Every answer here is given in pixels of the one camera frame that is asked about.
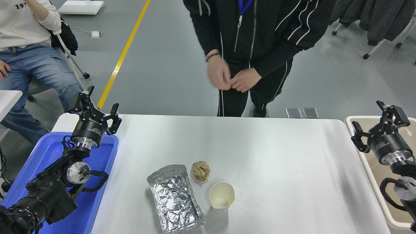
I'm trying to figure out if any brown wrist bracelet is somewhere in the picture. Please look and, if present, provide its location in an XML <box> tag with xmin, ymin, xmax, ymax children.
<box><xmin>205</xmin><ymin>50</ymin><xmax>221</xmax><ymax>63</ymax></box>

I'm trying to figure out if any large pale plastic bin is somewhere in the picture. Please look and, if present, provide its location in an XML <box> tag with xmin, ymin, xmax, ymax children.
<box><xmin>344</xmin><ymin>116</ymin><xmax>416</xmax><ymax>229</ymax></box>

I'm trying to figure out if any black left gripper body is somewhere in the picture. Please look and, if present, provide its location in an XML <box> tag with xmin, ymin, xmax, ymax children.
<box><xmin>71</xmin><ymin>114</ymin><xmax>108</xmax><ymax>144</ymax></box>

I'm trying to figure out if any person's right hand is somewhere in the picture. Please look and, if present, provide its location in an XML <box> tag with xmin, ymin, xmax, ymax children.
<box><xmin>207</xmin><ymin>55</ymin><xmax>232</xmax><ymax>91</ymax></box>
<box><xmin>0</xmin><ymin>60</ymin><xmax>11</xmax><ymax>80</ymax></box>

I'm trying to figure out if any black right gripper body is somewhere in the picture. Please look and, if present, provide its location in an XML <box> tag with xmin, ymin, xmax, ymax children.
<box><xmin>370</xmin><ymin>132</ymin><xmax>411</xmax><ymax>162</ymax></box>

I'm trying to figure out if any white flat floor platform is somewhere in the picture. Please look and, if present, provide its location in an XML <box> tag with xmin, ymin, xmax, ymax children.
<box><xmin>58</xmin><ymin>0</ymin><xmax>104</xmax><ymax>15</ymax></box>

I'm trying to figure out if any black jacket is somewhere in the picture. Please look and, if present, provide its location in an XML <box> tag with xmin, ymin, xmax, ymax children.
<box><xmin>49</xmin><ymin>19</ymin><xmax>78</xmax><ymax>56</ymax></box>

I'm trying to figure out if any crumpled tan paper ball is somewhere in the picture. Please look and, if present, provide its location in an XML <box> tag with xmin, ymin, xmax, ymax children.
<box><xmin>191</xmin><ymin>161</ymin><xmax>211</xmax><ymax>181</ymax></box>

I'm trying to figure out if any blue lanyard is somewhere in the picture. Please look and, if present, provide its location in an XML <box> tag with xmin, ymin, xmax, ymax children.
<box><xmin>238</xmin><ymin>0</ymin><xmax>253</xmax><ymax>28</ymax></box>

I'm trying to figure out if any dark grey coat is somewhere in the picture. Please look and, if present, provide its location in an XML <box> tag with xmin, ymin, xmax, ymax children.
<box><xmin>328</xmin><ymin>0</ymin><xmax>416</xmax><ymax>46</ymax></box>

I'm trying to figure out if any person's left hand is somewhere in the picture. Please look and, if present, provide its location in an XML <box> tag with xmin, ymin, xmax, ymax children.
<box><xmin>230</xmin><ymin>68</ymin><xmax>262</xmax><ymax>93</ymax></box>

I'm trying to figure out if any crumpled silver foil tray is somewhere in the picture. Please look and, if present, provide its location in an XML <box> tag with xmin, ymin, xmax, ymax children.
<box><xmin>147</xmin><ymin>164</ymin><xmax>206</xmax><ymax>234</ymax></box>

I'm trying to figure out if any black floor cable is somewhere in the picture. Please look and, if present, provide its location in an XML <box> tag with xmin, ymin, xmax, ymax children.
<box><xmin>0</xmin><ymin>147</ymin><xmax>12</xmax><ymax>199</ymax></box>

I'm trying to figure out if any white wheeled chair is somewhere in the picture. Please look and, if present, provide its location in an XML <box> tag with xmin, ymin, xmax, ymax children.
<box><xmin>26</xmin><ymin>28</ymin><xmax>90</xmax><ymax>101</ymax></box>
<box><xmin>331</xmin><ymin>15</ymin><xmax>416</xmax><ymax>65</ymax></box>

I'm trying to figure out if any blue plastic tray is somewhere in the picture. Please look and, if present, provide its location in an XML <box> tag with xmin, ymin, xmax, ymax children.
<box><xmin>2</xmin><ymin>132</ymin><xmax>119</xmax><ymax>234</ymax></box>

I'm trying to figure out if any yellow floor tape line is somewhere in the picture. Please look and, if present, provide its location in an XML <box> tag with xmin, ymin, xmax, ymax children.
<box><xmin>97</xmin><ymin>0</ymin><xmax>151</xmax><ymax>110</ymax></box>

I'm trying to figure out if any white paper cup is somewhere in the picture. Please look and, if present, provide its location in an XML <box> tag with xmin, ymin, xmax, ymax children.
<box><xmin>209</xmin><ymin>182</ymin><xmax>235</xmax><ymax>214</ymax></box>

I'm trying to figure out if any white side table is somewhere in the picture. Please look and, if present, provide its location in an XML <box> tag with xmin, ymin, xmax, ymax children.
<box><xmin>0</xmin><ymin>90</ymin><xmax>22</xmax><ymax>122</ymax></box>

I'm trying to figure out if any person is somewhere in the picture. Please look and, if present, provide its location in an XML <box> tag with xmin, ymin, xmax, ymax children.
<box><xmin>183</xmin><ymin>0</ymin><xmax>337</xmax><ymax>118</ymax></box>
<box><xmin>0</xmin><ymin>0</ymin><xmax>84</xmax><ymax>145</ymax></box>

